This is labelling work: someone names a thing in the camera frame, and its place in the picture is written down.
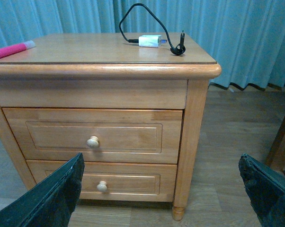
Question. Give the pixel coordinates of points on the round drawer knob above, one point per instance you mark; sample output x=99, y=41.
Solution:
x=93, y=142
x=102, y=186

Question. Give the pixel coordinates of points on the wooden drawer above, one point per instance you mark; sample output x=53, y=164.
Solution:
x=128, y=136
x=129, y=182

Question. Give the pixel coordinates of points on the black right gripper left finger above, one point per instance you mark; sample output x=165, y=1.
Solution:
x=51, y=202

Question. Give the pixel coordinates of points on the upper round drawer knob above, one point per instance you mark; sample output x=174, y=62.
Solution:
x=93, y=142

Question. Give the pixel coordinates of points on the grey-blue curtain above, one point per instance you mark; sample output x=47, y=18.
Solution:
x=246, y=37

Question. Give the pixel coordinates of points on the dark wooden furniture frame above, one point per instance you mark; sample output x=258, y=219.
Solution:
x=276, y=157

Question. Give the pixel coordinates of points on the white charger adapter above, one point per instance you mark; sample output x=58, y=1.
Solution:
x=152, y=41

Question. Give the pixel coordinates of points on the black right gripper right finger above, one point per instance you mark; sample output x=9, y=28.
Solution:
x=266, y=190

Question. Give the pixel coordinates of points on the pink marker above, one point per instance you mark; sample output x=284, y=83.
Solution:
x=16, y=48

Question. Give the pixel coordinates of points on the lower round drawer knob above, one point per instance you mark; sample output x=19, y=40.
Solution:
x=102, y=186

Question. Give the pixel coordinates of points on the wooden nightstand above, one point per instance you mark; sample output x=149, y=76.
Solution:
x=103, y=71

